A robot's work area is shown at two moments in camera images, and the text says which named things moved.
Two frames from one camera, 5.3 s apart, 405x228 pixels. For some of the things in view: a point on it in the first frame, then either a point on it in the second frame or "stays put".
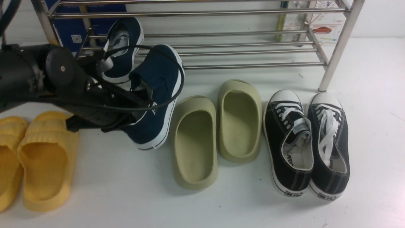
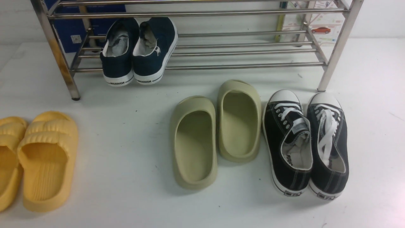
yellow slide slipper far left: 12,129 stays put
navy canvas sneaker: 158,78 -> 159,38
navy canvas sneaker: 124,39 stays put
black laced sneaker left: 289,143 stays put
